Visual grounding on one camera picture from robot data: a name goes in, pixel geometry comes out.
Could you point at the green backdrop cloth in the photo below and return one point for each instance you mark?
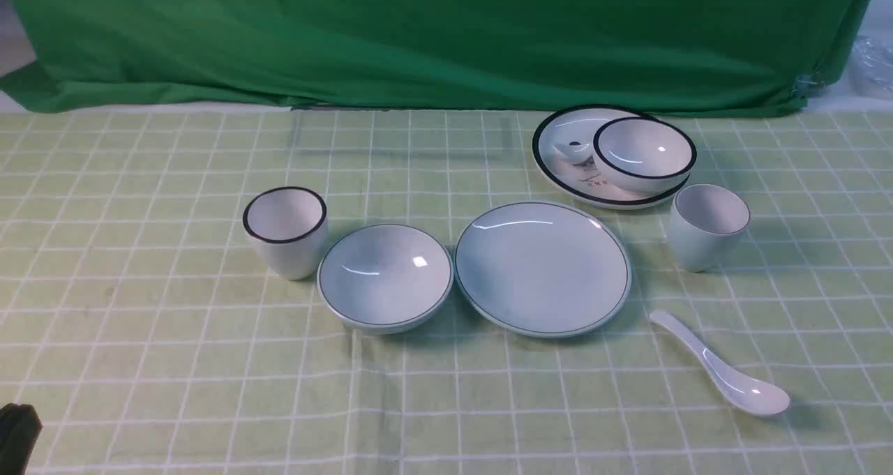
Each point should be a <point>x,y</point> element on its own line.
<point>714,58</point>

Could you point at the white ceramic soup spoon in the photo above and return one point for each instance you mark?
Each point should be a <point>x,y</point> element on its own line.
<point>753,396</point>

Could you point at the pale blue cup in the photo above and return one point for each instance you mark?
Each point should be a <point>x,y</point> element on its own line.
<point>706,222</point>

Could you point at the clear plastic bag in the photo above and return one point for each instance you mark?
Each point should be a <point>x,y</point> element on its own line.
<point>871,67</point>

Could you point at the metal clip on backdrop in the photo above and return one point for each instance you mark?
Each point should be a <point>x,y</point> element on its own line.
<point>806,86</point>

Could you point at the white cup black rim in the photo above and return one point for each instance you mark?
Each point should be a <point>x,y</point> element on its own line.
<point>288,227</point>

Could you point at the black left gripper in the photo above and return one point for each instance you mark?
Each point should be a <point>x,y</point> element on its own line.
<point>20,428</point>

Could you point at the white bowl black rim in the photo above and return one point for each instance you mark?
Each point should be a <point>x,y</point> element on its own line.
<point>644,156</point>

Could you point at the light green checked tablecloth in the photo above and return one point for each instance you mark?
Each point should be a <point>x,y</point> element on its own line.
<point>151,338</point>

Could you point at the white plate black rim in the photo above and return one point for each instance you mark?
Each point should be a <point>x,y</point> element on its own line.
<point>584,181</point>

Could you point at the pale blue flat plate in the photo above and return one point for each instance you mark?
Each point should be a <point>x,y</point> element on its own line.
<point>542,269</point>

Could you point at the pale blue shallow bowl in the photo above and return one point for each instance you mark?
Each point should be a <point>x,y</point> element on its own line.
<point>386,279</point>

